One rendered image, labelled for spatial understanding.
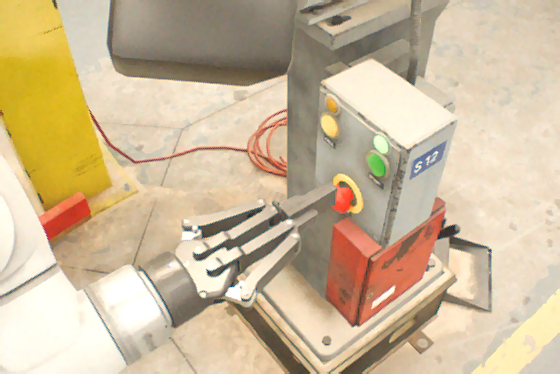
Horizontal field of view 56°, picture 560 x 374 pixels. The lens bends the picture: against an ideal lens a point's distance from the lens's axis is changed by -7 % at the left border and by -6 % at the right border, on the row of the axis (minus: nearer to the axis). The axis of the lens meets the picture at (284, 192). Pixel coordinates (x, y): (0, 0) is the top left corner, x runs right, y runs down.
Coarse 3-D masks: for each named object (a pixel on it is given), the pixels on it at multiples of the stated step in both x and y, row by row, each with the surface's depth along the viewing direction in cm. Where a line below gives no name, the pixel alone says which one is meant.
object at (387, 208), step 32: (320, 96) 72; (352, 96) 70; (384, 96) 70; (416, 96) 70; (320, 128) 76; (352, 128) 70; (384, 128) 66; (416, 128) 66; (448, 128) 67; (320, 160) 80; (352, 160) 73; (384, 160) 67; (416, 160) 66; (352, 192) 77; (384, 192) 71; (416, 192) 73; (384, 224) 74; (416, 224) 80
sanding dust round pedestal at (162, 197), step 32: (128, 160) 220; (256, 160) 219; (160, 192) 208; (192, 192) 208; (224, 192) 208; (256, 192) 208; (96, 224) 198; (128, 224) 198; (160, 224) 198; (64, 256) 188; (96, 256) 189; (192, 320) 173; (224, 320) 173; (448, 320) 172; (480, 320) 172; (192, 352) 165; (224, 352) 166; (256, 352) 166; (416, 352) 165; (448, 352) 165
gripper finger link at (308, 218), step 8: (312, 208) 63; (296, 216) 62; (304, 216) 62; (312, 216) 62; (296, 224) 62; (304, 224) 62; (312, 224) 63; (288, 232) 61; (296, 232) 61; (296, 248) 60
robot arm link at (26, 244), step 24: (0, 168) 47; (0, 192) 44; (24, 192) 51; (0, 216) 43; (24, 216) 47; (0, 240) 43; (24, 240) 46; (0, 264) 43; (24, 264) 47; (48, 264) 49; (0, 288) 45
